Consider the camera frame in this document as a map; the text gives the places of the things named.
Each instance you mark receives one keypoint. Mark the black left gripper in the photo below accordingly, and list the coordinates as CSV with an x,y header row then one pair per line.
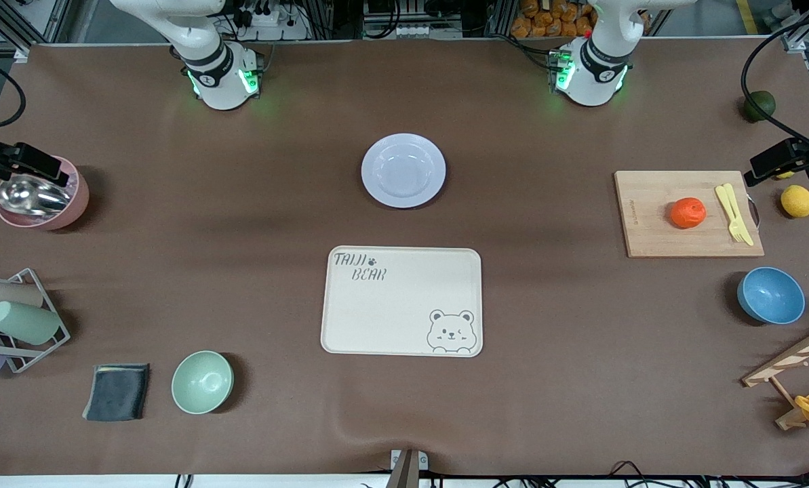
x,y
801,154

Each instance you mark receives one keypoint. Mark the orange fruit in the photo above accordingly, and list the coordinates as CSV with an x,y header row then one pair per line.
x,y
687,213

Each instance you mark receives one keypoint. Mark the white round plate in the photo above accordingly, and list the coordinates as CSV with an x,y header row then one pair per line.
x,y
404,171

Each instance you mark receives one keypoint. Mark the metal scoop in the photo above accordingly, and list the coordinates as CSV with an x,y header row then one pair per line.
x,y
31,195

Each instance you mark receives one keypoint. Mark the dark green lime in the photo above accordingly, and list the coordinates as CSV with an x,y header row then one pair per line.
x,y
760,108

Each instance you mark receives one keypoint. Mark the pink bowl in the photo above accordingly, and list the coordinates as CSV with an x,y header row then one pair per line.
x,y
72,203

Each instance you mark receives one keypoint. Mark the yellow plastic fork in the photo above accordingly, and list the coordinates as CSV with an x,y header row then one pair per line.
x,y
725,203

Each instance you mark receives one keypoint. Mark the beige cup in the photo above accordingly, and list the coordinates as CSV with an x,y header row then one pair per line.
x,y
11,295

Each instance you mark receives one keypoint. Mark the blue bowl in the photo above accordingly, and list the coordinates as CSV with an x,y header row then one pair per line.
x,y
774,298

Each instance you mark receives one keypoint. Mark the wooden cutting board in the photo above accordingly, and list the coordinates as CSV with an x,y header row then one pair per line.
x,y
648,224

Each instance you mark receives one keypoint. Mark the green cup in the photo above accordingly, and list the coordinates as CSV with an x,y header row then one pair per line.
x,y
24,322

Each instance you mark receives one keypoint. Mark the wooden dish rack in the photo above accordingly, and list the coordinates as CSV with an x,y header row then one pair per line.
x,y
791,356

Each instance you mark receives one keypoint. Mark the dark grey folded cloth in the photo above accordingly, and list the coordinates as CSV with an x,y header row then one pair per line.
x,y
116,393

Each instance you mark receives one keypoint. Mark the bag of orange fruits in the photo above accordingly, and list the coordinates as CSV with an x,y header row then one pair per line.
x,y
553,20

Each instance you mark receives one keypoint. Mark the light green bowl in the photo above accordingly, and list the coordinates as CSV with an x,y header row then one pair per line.
x,y
202,383

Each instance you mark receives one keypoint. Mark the white power strip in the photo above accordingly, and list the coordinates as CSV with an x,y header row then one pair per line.
x,y
428,30
272,24

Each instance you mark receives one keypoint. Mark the cream tray with bear print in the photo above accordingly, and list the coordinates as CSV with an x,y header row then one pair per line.
x,y
390,312

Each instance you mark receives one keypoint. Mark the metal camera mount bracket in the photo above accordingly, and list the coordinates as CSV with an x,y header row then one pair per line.
x,y
404,471

